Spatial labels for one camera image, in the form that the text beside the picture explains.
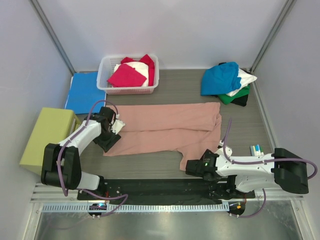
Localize pink t-shirt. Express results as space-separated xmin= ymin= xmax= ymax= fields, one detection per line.
xmin=104 ymin=102 xmax=222 ymax=163

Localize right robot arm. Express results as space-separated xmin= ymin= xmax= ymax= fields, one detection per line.
xmin=185 ymin=148 xmax=309 ymax=200

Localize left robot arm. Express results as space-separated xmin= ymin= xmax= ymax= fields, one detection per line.
xmin=41 ymin=106 xmax=125 ymax=200

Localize blue folder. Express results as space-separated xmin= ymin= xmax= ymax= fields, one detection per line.
xmin=64 ymin=71 xmax=106 ymax=115

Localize red t-shirt in basket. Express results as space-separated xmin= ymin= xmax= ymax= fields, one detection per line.
xmin=107 ymin=54 xmax=156 ymax=88

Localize white plastic basket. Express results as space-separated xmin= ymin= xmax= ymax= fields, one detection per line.
xmin=96 ymin=54 xmax=160 ymax=95

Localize yellow-green box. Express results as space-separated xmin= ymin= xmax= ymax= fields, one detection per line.
xmin=19 ymin=107 xmax=81 ymax=175

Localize marker pens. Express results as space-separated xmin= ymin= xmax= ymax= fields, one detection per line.
xmin=250 ymin=144 xmax=264 ymax=156

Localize white t-shirt in basket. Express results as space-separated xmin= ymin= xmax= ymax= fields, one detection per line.
xmin=110 ymin=61 xmax=149 ymax=88

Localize green t-shirt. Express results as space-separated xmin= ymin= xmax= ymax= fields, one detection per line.
xmin=217 ymin=85 xmax=251 ymax=105

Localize black t-shirt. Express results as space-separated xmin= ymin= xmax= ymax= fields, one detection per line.
xmin=231 ymin=94 xmax=249 ymax=107

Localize blue t-shirt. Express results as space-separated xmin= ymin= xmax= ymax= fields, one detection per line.
xmin=200 ymin=62 xmax=241 ymax=96

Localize white t-shirt on pile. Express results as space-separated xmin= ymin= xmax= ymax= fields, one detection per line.
xmin=226 ymin=68 xmax=258 ymax=97

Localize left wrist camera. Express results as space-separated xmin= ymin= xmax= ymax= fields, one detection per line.
xmin=110 ymin=114 xmax=126 ymax=135

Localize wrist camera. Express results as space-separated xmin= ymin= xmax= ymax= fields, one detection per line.
xmin=110 ymin=114 xmax=126 ymax=135
xmin=214 ymin=141 xmax=233 ymax=157

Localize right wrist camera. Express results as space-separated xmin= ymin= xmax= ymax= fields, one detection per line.
xmin=214 ymin=141 xmax=233 ymax=157

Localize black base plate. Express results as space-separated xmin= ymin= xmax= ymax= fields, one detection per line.
xmin=92 ymin=178 xmax=256 ymax=206

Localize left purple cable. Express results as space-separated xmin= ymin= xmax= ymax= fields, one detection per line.
xmin=57 ymin=99 xmax=129 ymax=221

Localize white slotted cable duct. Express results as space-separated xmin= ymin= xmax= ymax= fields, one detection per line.
xmin=42 ymin=202 xmax=229 ymax=213

